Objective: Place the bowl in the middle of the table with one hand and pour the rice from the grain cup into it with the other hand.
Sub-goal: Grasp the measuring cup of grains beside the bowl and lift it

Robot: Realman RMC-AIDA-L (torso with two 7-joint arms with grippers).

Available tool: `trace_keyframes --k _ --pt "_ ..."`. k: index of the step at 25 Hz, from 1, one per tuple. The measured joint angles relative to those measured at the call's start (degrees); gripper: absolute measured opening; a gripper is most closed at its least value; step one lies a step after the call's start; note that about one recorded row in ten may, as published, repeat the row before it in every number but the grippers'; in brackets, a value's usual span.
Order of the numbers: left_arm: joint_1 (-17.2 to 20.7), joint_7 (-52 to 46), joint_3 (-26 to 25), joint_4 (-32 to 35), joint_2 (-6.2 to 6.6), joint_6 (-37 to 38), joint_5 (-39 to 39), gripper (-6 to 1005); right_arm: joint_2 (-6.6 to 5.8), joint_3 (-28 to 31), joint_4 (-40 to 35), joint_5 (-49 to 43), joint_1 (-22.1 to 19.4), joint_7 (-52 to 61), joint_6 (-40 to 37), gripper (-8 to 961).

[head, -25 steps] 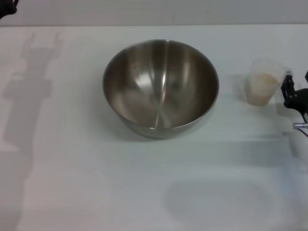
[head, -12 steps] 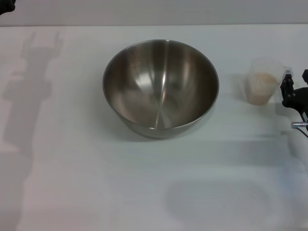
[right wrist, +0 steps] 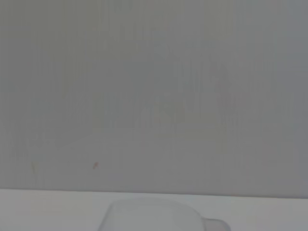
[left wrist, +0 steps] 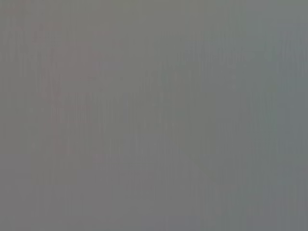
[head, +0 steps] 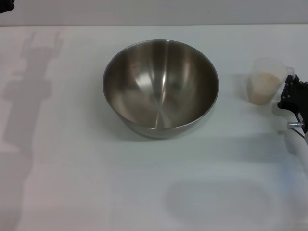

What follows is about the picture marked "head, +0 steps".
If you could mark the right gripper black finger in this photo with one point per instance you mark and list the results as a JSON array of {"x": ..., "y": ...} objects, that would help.
[{"x": 290, "y": 89}]

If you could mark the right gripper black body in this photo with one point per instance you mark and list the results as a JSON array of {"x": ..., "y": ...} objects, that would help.
[{"x": 300, "y": 101}]

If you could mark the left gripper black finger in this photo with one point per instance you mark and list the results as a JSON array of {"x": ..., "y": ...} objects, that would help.
[{"x": 6, "y": 5}]

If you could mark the white uncooked rice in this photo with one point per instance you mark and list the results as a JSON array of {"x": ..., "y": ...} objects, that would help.
[{"x": 263, "y": 89}]

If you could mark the clear plastic measuring cup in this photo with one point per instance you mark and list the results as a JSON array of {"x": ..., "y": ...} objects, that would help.
[{"x": 264, "y": 67}]

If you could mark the stainless steel mixing bowl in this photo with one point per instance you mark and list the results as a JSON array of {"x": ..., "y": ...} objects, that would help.
[{"x": 158, "y": 91}]

